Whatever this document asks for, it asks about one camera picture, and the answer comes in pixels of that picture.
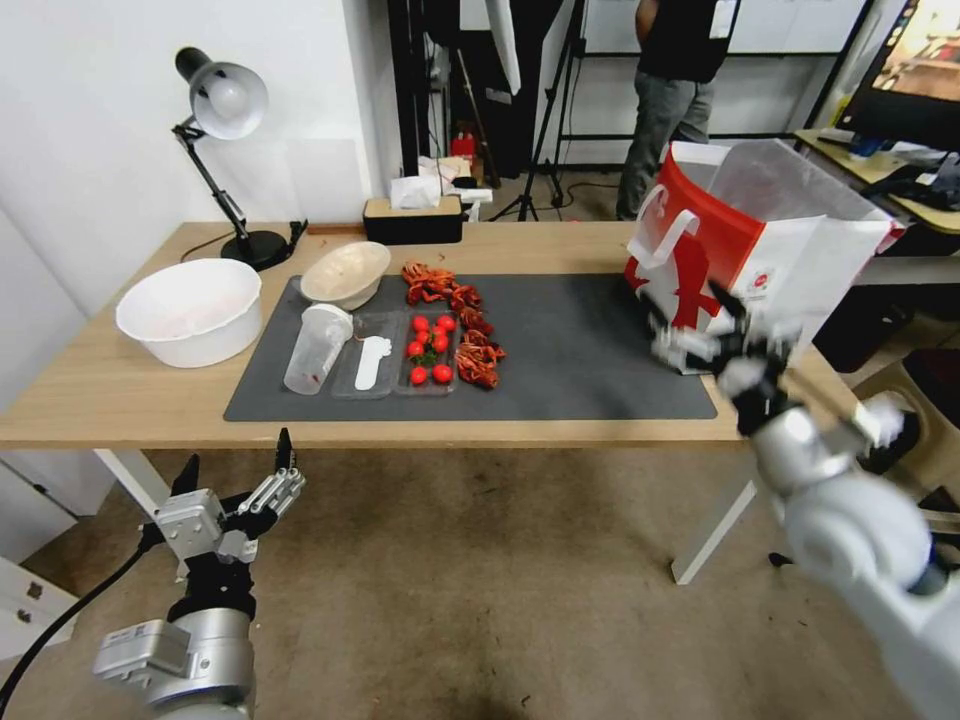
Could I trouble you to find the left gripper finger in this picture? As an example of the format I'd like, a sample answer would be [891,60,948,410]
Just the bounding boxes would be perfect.
[235,427,310,531]
[167,452,203,502]

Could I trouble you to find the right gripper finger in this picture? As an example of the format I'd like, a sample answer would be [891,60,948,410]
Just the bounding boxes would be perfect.
[649,320,723,372]
[704,281,753,339]

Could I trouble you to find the red white delivery bag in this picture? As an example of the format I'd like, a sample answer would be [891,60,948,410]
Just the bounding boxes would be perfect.
[625,140,906,378]

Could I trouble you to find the clear disposable takeout box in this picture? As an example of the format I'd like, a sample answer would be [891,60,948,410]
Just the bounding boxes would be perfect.
[329,309,461,401]

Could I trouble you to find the black tissue box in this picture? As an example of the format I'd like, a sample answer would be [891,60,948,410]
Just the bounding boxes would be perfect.
[362,195,465,247]

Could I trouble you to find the dark grey table mat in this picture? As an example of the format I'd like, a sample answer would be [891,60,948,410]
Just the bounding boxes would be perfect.
[223,272,720,424]

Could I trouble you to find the large white plastic bowl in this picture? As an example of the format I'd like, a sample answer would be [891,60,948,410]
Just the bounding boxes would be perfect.
[114,257,265,370]

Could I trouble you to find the clear plastic cup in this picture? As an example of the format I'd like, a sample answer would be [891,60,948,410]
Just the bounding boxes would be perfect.
[281,302,355,395]

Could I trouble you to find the wooden table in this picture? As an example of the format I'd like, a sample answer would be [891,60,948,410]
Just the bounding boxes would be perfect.
[0,220,901,586]

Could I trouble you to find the side desk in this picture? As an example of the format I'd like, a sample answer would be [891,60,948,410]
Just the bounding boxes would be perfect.
[793,128,960,228]

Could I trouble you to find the white drawer cabinet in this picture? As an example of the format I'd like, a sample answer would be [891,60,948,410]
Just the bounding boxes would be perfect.
[0,455,115,664]

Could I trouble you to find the beige plastic bowl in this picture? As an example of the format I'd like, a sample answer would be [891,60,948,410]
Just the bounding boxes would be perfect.
[299,240,394,313]

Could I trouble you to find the black desk lamp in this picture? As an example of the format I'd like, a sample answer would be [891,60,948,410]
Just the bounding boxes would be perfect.
[170,46,292,273]

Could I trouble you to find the person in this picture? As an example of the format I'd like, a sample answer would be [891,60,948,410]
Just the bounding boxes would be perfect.
[615,0,733,223]

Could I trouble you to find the black tripod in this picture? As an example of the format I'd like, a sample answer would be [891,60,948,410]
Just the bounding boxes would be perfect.
[487,0,595,223]

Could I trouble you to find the black monitor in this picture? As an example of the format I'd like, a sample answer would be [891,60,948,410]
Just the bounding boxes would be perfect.
[850,0,960,145]

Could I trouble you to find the white tissue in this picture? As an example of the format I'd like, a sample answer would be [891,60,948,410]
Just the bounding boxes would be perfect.
[389,175,443,211]

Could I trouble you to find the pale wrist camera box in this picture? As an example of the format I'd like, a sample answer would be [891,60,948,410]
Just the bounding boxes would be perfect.
[716,356,768,399]
[153,490,228,562]

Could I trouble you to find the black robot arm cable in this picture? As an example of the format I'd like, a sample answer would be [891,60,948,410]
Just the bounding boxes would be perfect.
[0,517,163,670]

